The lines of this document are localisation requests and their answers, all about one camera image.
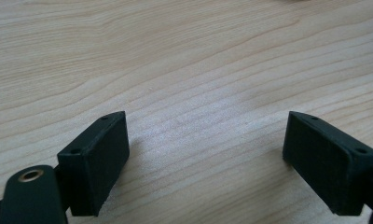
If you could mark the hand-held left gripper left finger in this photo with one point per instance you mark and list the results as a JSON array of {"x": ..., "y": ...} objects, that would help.
[{"x": 94, "y": 161}]

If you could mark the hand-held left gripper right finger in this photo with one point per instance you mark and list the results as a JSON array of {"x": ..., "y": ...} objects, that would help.
[{"x": 327, "y": 165}]

